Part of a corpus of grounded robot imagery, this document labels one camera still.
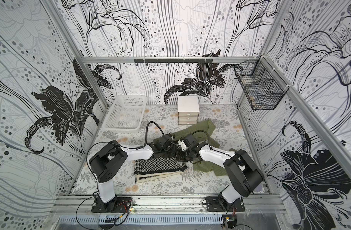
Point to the black white patterned knit scarf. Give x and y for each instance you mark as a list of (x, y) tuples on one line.
[(155, 168)]

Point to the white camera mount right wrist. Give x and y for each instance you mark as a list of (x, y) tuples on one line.
[(182, 145)]

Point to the green knit scarf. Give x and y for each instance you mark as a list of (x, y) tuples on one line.
[(208, 128)]

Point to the white plastic perforated basket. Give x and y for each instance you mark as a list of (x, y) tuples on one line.
[(125, 114)]

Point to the white slotted cable duct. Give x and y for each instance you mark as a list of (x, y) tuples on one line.
[(143, 219)]

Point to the white small drawer box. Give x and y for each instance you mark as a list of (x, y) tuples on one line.
[(188, 110)]

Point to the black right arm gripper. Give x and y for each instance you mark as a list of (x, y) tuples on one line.
[(182, 152)]

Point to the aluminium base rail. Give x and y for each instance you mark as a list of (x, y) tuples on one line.
[(173, 204)]

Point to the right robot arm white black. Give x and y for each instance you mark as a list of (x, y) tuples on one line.
[(243, 172)]

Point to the small black electronics box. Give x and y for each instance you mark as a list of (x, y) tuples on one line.
[(228, 222)]

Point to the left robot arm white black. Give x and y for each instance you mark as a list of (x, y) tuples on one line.
[(108, 161)]

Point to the black wire wall basket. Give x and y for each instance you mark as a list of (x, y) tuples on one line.
[(261, 89)]

